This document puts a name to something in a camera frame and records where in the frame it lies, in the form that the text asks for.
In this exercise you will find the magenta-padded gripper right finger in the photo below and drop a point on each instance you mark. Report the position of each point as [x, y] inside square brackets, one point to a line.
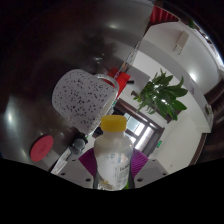
[151, 171]

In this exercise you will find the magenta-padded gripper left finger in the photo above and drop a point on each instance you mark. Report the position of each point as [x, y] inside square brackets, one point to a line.
[75, 171]

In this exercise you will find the yellow-capped clear drink bottle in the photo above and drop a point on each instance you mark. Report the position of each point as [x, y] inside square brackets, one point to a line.
[113, 156]

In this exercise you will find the grey round ball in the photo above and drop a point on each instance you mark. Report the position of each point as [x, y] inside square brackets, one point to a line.
[74, 150]
[79, 143]

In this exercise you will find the green exit sign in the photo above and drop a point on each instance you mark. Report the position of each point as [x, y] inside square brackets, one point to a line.
[159, 144]

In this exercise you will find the flat round red coaster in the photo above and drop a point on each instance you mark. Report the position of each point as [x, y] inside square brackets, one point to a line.
[42, 148]

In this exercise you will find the dark wooden double door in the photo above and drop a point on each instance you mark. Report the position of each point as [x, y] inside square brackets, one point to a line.
[143, 128]

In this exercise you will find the white speckled mug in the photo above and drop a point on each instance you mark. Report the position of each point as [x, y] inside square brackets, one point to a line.
[81, 100]

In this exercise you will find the small potted plant white pot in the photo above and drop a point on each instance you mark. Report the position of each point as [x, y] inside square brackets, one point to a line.
[163, 95]

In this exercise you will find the red plastic box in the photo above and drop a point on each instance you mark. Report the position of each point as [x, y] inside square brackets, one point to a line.
[122, 81]

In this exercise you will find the red carpeted staircase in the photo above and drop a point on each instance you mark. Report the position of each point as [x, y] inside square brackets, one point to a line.
[161, 15]

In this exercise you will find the white wall heater unit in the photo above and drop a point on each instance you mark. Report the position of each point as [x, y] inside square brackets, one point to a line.
[181, 41]

